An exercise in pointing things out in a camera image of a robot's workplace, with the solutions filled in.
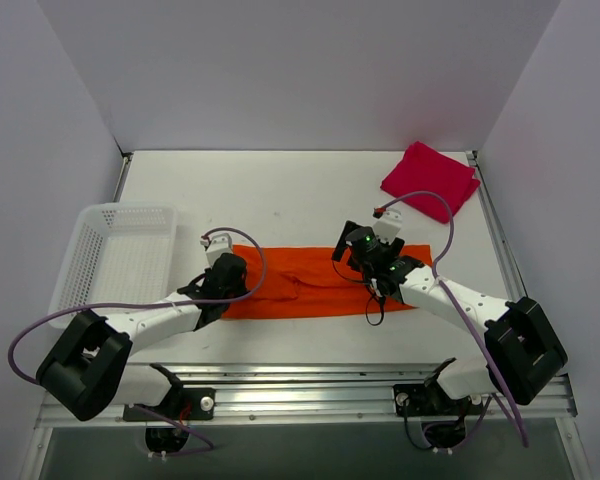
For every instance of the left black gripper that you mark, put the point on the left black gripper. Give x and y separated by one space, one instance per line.
232 273

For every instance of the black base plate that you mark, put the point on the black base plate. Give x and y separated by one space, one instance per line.
200 402
420 400

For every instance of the orange t-shirt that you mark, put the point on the orange t-shirt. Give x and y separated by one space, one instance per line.
300 282

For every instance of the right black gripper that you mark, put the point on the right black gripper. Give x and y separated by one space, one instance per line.
340 245

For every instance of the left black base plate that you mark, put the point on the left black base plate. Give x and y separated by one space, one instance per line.
200 402

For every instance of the white perforated plastic basket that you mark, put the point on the white perforated plastic basket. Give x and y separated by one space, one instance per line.
118 253

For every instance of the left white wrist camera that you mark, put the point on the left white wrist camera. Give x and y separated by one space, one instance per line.
215 246

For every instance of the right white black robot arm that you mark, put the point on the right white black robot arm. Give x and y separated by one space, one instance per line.
520 351

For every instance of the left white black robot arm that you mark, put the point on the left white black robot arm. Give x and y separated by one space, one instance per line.
86 370

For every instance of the folded magenta t-shirt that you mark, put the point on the folded magenta t-shirt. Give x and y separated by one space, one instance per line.
424 169

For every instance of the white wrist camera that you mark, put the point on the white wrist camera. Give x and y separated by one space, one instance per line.
215 246
387 222

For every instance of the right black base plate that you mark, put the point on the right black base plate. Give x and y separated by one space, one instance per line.
420 400

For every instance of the aluminium rail frame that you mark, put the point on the aluminium rail frame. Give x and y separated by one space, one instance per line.
333 372

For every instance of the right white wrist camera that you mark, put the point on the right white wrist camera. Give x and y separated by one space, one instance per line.
387 222

